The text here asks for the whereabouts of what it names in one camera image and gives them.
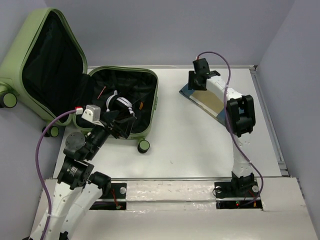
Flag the green hard-shell suitcase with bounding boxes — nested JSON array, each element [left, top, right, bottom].
[[0, 7, 159, 153]]

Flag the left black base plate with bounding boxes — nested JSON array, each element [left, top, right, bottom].
[[90, 182, 127, 211]]

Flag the black orange small pouch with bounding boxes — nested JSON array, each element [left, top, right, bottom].
[[139, 101, 144, 110]]

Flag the white black headphones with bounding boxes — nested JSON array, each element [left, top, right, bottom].
[[105, 90, 136, 117]]

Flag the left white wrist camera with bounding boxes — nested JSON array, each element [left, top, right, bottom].
[[81, 104, 101, 124]]

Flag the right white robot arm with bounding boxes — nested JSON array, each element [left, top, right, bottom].
[[188, 57, 258, 199]]

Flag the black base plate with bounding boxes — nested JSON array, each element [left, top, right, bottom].
[[212, 181, 263, 210], [90, 182, 127, 211]]

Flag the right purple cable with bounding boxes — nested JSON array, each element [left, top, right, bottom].
[[195, 51, 264, 208]]

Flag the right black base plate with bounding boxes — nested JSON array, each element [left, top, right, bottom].
[[212, 181, 263, 210]]

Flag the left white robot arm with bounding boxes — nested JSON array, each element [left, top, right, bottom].
[[28, 105, 136, 240]]

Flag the red pencil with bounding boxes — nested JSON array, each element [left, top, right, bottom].
[[97, 86, 106, 99]]

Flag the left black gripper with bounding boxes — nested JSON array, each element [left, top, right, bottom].
[[86, 109, 137, 159]]

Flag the blue and tan cloth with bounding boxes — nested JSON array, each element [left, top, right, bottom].
[[179, 84, 226, 126]]

